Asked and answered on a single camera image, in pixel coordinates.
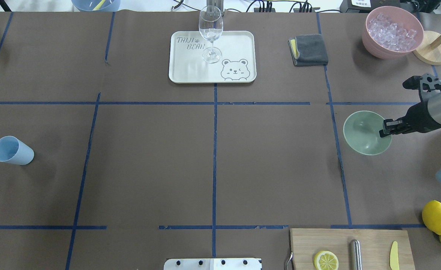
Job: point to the clear ice cubes in pink bowl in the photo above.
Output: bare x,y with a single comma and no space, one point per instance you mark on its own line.
390,34

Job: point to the light blue plastic cup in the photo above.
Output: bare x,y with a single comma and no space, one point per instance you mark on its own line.
14,151

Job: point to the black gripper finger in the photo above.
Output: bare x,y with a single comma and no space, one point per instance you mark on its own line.
384,132
390,123

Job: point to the pink bowl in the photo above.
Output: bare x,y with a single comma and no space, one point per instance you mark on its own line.
398,15

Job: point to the yellow plastic knife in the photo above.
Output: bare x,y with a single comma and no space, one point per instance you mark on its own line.
394,256

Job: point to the wooden mug tree stand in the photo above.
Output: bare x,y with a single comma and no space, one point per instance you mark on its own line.
429,51

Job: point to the grey folded cloth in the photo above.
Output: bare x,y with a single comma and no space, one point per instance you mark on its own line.
308,50

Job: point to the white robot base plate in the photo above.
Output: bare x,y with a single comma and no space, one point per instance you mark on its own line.
213,264

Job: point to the half lemon slice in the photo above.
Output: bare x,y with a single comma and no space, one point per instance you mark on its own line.
325,260

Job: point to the steel knife handle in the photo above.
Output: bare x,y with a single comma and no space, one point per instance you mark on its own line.
356,255

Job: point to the wooden cutting board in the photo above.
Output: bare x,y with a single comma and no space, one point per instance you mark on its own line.
375,247

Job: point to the cream bear serving tray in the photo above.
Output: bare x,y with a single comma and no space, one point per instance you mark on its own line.
237,63

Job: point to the blue bowl with fork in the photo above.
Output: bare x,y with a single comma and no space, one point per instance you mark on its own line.
97,5

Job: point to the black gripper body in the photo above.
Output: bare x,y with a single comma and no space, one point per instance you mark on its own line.
417,116

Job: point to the green bowl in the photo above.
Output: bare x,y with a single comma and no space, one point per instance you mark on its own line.
361,131

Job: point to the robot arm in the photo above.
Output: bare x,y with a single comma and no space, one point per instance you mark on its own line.
422,117

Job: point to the clear wine glass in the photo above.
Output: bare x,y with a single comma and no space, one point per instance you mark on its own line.
211,28

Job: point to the large yellow lemon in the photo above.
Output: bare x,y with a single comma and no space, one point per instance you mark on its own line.
431,216

